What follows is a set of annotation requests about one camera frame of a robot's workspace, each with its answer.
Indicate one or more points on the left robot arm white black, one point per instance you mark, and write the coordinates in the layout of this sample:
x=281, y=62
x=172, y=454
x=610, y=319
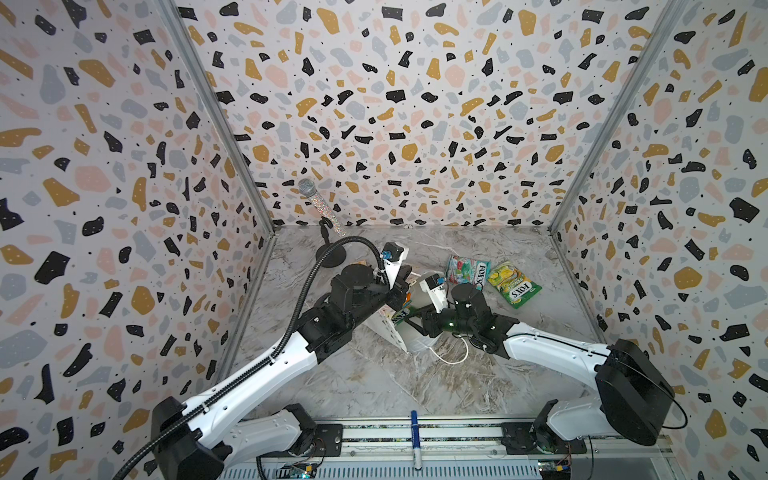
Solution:
x=208, y=432

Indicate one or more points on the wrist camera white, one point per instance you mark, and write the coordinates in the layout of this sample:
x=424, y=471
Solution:
x=393, y=256
x=434, y=286

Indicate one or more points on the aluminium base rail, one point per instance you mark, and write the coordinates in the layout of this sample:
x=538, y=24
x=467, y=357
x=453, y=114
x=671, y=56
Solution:
x=454, y=448

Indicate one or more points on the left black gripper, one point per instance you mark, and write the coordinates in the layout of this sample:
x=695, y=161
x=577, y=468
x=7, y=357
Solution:
x=398, y=288

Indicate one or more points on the glitter microphone on stand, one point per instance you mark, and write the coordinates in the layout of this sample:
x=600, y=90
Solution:
x=328, y=258

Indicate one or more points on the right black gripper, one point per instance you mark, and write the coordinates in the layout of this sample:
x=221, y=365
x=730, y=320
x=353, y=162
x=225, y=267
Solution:
x=429, y=321

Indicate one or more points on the teal fruit Fox's candy bag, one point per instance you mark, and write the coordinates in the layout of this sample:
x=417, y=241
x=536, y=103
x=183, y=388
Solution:
x=465, y=270

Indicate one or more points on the white paper gift bag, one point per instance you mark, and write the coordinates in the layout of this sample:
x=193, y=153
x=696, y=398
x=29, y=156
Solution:
x=403, y=329

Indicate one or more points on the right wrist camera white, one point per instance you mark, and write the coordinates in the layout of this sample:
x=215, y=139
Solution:
x=434, y=286

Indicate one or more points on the green circuit board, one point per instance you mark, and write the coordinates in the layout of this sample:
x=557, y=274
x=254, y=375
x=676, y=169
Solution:
x=298, y=471

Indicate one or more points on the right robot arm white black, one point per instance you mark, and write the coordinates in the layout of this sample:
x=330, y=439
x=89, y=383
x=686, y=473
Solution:
x=629, y=396

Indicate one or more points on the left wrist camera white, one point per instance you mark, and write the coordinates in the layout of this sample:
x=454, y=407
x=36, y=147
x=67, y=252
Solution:
x=393, y=256

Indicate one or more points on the yellow green Fox's candy bag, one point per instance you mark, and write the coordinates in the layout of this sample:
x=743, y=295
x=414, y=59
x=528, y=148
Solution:
x=512, y=284

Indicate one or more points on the blue marker pen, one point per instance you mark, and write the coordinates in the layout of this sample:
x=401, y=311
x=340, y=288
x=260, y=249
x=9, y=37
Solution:
x=416, y=441

